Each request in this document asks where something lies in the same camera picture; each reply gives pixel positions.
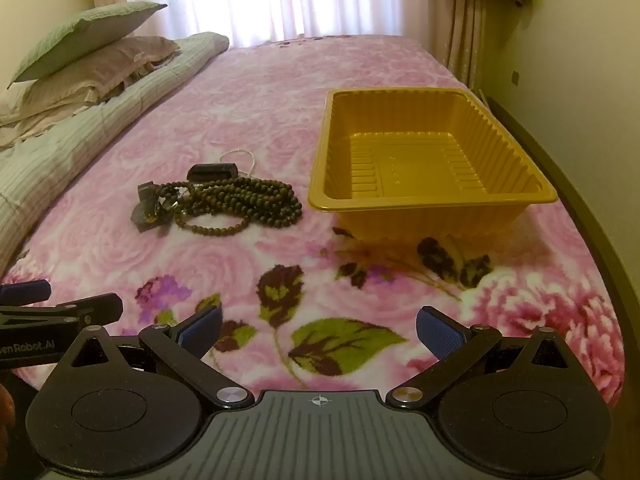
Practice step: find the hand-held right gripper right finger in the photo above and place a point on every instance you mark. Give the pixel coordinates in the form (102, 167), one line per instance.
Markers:
(440, 332)

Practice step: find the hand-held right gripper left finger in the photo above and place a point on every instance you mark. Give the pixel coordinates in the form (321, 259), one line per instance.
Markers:
(202, 327)

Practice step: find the pink floral blanket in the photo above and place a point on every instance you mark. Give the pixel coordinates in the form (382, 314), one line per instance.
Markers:
(250, 100)

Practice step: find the dark wooden bed frame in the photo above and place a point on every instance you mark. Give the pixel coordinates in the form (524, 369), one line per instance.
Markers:
(575, 185)

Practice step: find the green pillow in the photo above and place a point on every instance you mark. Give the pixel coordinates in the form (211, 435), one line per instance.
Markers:
(75, 35)

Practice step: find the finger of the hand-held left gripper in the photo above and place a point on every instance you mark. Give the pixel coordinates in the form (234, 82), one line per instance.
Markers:
(95, 307)
(30, 290)

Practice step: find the green striped quilt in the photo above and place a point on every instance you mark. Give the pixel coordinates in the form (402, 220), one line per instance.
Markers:
(60, 150)

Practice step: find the yellow plastic tray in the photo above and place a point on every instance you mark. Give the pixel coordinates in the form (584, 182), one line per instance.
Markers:
(425, 160)

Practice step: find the light wooden stick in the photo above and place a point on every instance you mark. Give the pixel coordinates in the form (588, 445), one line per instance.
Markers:
(484, 99)

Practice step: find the black wristwatch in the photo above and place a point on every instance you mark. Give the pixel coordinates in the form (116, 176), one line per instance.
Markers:
(150, 207)

